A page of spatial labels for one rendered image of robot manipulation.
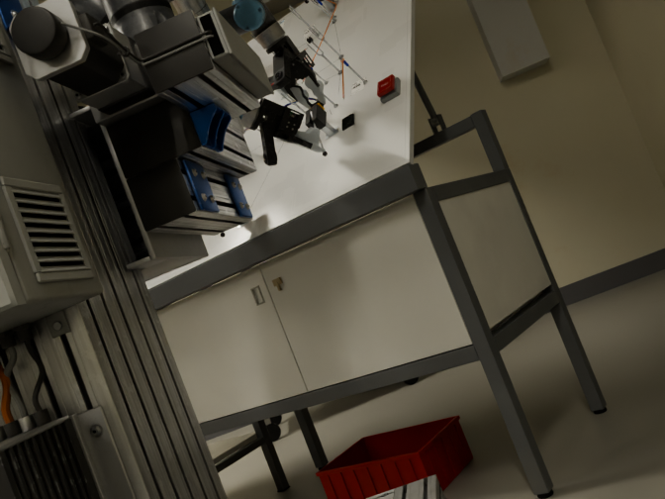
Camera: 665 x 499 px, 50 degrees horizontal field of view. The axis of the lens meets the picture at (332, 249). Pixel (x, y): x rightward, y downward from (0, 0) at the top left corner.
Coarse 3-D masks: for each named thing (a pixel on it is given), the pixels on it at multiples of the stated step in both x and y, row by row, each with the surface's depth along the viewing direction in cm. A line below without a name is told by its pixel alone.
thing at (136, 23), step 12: (144, 0) 127; (156, 0) 129; (120, 12) 128; (132, 12) 127; (144, 12) 127; (156, 12) 128; (168, 12) 130; (120, 24) 128; (132, 24) 126; (144, 24) 126; (156, 24) 126; (132, 36) 126
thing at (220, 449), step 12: (264, 432) 275; (216, 444) 288; (228, 444) 276; (240, 444) 268; (252, 444) 269; (264, 444) 274; (216, 456) 258; (228, 456) 261; (240, 456) 262; (276, 456) 275; (216, 468) 252; (276, 468) 273; (276, 480) 274
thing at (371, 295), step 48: (336, 240) 190; (384, 240) 182; (288, 288) 202; (336, 288) 193; (384, 288) 185; (432, 288) 177; (288, 336) 206; (336, 336) 196; (384, 336) 187; (432, 336) 180
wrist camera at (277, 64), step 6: (276, 54) 196; (282, 54) 193; (288, 54) 195; (276, 60) 194; (282, 60) 192; (288, 60) 193; (276, 66) 193; (282, 66) 191; (288, 66) 192; (276, 72) 192; (282, 72) 190; (288, 72) 191; (276, 78) 191; (282, 78) 189; (288, 78) 190; (276, 84) 191; (282, 84) 191
